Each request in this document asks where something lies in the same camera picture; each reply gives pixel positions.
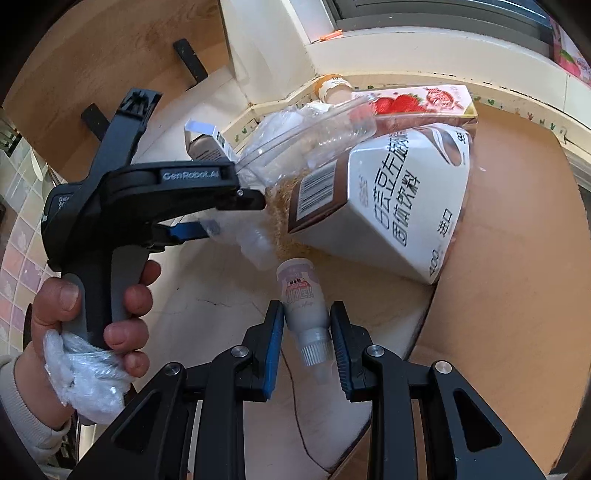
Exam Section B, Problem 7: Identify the brown cardboard sheet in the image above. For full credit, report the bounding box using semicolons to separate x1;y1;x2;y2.
363;106;590;479

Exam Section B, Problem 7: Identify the clear plastic wrap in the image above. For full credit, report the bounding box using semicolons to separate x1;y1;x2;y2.
236;95;377;189

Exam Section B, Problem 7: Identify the small white yogurt bottle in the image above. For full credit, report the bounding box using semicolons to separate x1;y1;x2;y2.
276;258;332;384

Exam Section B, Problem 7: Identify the clear plastic water bottle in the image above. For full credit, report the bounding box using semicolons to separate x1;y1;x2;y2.
199;210;279;271

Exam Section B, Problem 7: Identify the pink soap pump bottle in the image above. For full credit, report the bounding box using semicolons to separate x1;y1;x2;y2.
550;18;591;86

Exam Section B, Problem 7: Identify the person's left hand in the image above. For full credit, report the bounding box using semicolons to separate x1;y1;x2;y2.
14;260;161;431

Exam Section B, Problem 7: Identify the small purple white carton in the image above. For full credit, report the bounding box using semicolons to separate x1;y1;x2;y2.
184;119;238;163

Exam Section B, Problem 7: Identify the wooden cutting board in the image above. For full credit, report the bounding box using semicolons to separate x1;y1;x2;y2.
2;1;229;181

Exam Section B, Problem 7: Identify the orange capped small jar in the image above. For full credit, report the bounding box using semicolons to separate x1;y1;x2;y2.
314;74;355;105

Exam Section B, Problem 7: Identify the large white brown milk carton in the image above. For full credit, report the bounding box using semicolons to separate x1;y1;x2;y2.
287;123;474;285

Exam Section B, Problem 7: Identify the pink strawberry milk carton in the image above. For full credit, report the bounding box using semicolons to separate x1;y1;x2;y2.
353;84;478;130

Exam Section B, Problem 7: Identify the tan loofah scrubber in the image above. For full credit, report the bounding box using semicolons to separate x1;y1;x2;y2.
266;177;311;261

